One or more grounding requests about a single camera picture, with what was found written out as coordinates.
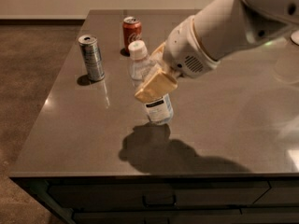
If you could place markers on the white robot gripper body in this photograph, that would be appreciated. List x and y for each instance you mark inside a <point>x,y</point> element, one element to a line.
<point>183,51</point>

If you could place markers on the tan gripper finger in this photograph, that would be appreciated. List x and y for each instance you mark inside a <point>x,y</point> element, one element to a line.
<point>153,83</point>
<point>157,55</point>

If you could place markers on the clear plastic tea bottle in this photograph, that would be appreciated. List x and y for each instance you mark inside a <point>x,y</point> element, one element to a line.
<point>159,111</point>

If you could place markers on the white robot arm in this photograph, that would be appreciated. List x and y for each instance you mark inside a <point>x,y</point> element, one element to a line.
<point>227,26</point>

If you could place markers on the red cola can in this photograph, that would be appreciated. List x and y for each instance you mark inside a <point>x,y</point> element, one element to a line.
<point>132,31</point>

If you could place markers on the silver energy drink can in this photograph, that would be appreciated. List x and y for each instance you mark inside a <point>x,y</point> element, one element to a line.
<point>92,57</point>

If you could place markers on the dark cabinet drawer front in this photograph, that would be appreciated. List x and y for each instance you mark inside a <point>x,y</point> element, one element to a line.
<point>112,197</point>

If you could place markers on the black drawer handle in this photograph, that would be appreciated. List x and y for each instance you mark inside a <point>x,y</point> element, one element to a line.
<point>159,199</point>

